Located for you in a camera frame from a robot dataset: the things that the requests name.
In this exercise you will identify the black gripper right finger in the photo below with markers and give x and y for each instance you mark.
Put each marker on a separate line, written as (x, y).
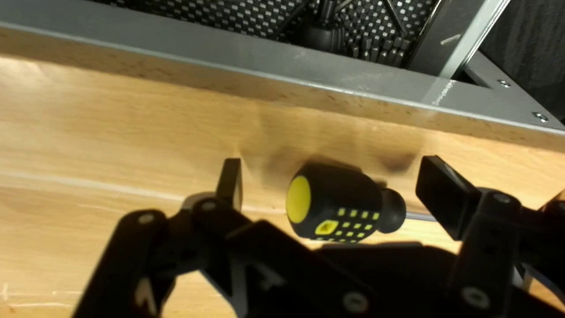
(448, 195)

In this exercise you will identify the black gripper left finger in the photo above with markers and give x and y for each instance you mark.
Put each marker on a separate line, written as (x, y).
(231, 183)

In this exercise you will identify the black yellow stubby screwdriver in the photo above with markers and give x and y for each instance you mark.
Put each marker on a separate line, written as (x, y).
(340, 204)

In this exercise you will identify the grey cabinet with wooden top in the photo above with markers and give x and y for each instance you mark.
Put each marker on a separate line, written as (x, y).
(107, 111)

